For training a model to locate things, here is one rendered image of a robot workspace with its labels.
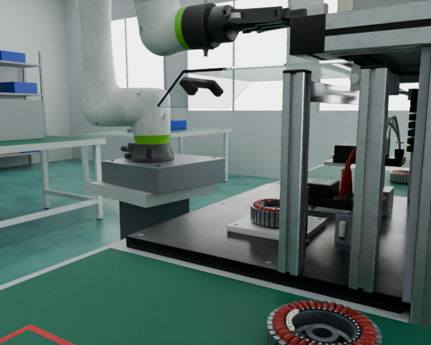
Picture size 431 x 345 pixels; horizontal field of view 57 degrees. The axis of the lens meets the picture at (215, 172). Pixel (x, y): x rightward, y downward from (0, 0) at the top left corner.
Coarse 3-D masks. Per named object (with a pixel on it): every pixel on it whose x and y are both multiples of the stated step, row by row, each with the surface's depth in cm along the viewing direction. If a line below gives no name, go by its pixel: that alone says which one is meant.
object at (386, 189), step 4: (384, 188) 91; (388, 188) 91; (392, 188) 91; (384, 192) 87; (388, 192) 87; (392, 192) 91; (388, 196) 87; (392, 196) 91; (388, 200) 87; (392, 200) 92; (388, 204) 87; (392, 204) 92; (384, 208) 87; (388, 208) 87; (392, 208) 93; (384, 212) 88; (388, 212) 88
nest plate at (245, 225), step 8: (248, 216) 83; (312, 216) 83; (232, 224) 77; (240, 224) 77; (248, 224) 77; (256, 224) 77; (312, 224) 77; (320, 224) 78; (240, 232) 75; (248, 232) 74; (256, 232) 73; (264, 232) 72; (272, 232) 72; (312, 232) 73
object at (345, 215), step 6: (342, 210) 71; (336, 216) 69; (342, 216) 68; (348, 216) 68; (336, 222) 69; (348, 222) 68; (336, 228) 69; (348, 228) 68; (336, 234) 69; (348, 234) 68; (336, 240) 69; (342, 240) 69; (348, 240) 68
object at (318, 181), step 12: (312, 180) 74; (324, 180) 74; (336, 180) 74; (312, 192) 71; (324, 192) 70; (336, 192) 73; (312, 204) 71; (324, 204) 70; (336, 204) 69; (348, 204) 68; (384, 204) 70
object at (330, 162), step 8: (344, 144) 93; (352, 144) 93; (336, 152) 92; (344, 152) 91; (328, 160) 96; (336, 160) 92; (344, 160) 91; (392, 160) 86; (400, 160) 85; (384, 168) 92
